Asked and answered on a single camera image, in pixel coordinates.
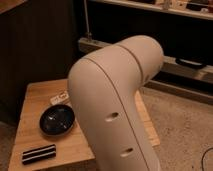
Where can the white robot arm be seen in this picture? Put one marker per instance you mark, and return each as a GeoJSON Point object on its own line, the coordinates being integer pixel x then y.
{"type": "Point", "coordinates": [102, 87]}

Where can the white tube bottle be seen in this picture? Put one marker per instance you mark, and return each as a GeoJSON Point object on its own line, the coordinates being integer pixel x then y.
{"type": "Point", "coordinates": [61, 98]}

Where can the metal pole stand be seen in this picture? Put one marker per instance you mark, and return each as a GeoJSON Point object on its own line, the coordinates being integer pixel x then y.
{"type": "Point", "coordinates": [88, 32]}

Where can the black bowl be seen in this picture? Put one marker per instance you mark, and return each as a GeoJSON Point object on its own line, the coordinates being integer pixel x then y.
{"type": "Point", "coordinates": [57, 120]}

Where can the long shelf bench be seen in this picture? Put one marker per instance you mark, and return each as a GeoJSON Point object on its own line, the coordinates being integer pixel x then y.
{"type": "Point", "coordinates": [170, 66]}

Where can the wooden table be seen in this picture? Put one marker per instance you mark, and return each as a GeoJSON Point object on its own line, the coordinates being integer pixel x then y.
{"type": "Point", "coordinates": [71, 148]}

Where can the black white striped block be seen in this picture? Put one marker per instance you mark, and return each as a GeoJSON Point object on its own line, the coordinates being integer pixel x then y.
{"type": "Point", "coordinates": [38, 154]}

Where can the upper shelf with items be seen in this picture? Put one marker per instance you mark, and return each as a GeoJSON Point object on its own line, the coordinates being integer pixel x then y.
{"type": "Point", "coordinates": [164, 8]}

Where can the black handle on bench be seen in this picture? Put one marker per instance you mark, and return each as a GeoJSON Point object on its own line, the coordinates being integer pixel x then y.
{"type": "Point", "coordinates": [190, 65]}

